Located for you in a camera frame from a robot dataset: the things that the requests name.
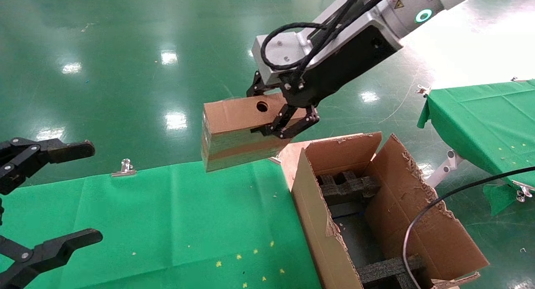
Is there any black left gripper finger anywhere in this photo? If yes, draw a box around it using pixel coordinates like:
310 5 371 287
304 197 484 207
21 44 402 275
0 228 104 289
0 137 96 196

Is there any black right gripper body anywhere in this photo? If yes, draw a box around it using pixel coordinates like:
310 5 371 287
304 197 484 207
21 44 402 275
288 23 398 108

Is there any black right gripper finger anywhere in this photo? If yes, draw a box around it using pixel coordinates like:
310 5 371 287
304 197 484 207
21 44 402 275
246 70 290 98
250 104 321 140

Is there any small brown box with hole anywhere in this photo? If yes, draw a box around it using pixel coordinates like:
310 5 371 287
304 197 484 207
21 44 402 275
201 92 310 173

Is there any large open brown carton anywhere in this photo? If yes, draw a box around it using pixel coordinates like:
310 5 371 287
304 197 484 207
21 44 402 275
278 132 490 289

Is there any black notched foam insert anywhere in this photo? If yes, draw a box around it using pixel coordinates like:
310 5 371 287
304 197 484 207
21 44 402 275
316 170 382 206

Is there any large green table cloth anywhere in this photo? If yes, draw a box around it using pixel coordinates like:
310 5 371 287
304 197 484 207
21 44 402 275
0 159 323 289

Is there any white tubular table leg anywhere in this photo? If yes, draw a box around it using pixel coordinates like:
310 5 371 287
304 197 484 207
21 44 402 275
426 150 465 189

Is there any black foam bar insert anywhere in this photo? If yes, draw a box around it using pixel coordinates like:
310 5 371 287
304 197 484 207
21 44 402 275
355 255 427 289

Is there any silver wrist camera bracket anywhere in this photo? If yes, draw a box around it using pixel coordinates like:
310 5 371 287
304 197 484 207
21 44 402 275
252 5 395 87

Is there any long black hanging cable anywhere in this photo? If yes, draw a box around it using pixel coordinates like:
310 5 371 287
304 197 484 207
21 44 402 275
402 166 535 289

